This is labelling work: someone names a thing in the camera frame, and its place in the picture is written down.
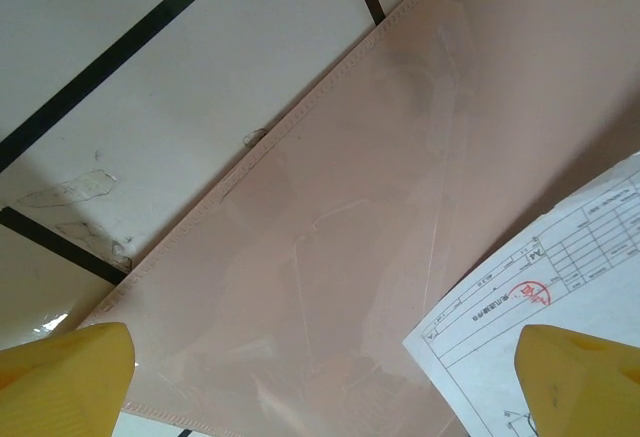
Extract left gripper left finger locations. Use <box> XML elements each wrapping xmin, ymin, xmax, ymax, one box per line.
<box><xmin>0</xmin><ymin>321</ymin><xmax>137</xmax><ymax>437</ymax></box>

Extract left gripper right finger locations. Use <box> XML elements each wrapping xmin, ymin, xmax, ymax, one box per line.
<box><xmin>514</xmin><ymin>324</ymin><xmax>640</xmax><ymax>437</ymax></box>

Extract pink plastic folder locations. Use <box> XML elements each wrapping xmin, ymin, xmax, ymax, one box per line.
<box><xmin>77</xmin><ymin>0</ymin><xmax>640</xmax><ymax>437</ymax></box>

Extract white sheet with Chinese stamp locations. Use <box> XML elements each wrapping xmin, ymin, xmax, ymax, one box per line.
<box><xmin>402</xmin><ymin>149</ymin><xmax>640</xmax><ymax>437</ymax></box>

